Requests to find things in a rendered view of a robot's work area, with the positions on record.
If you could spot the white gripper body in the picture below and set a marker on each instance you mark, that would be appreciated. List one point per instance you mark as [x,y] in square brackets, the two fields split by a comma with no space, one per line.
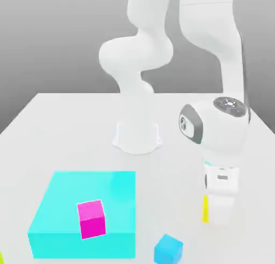
[221,208]

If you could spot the small yellow cube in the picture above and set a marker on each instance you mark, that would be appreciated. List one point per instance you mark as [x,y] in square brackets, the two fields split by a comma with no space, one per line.
[205,210]

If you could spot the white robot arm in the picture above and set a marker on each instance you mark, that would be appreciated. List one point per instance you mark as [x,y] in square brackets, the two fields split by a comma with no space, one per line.
[137,59]

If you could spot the small blue cube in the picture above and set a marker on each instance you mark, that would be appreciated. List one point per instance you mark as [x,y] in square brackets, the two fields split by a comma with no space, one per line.
[167,250]

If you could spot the small magenta cube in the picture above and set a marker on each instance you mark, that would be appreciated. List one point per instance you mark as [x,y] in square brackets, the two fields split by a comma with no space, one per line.
[92,221]

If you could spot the large cyan box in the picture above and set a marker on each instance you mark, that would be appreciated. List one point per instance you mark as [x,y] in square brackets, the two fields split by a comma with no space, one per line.
[64,203]

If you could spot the lime yellow box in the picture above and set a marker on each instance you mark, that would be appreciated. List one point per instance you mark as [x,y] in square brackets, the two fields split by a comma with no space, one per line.
[1,259]

